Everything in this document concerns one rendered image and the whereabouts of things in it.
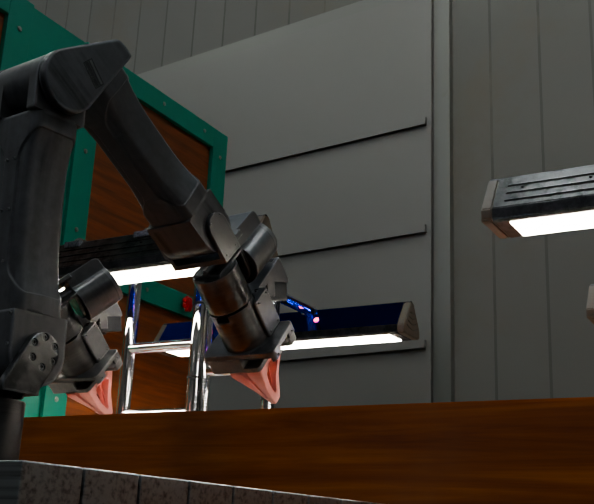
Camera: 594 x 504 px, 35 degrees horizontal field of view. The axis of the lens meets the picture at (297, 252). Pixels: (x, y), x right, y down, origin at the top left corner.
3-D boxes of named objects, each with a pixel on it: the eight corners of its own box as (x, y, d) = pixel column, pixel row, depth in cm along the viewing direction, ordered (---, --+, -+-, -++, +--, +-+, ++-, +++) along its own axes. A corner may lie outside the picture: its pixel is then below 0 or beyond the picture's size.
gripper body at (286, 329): (229, 337, 123) (206, 290, 120) (297, 332, 118) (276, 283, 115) (207, 369, 118) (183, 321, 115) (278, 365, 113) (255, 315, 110)
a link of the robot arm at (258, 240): (237, 262, 125) (196, 184, 120) (291, 253, 120) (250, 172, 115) (195, 315, 116) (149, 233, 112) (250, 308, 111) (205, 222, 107)
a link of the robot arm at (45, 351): (-1, 344, 92) (-51, 332, 88) (61, 336, 87) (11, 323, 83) (-10, 409, 90) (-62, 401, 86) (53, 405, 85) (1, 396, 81)
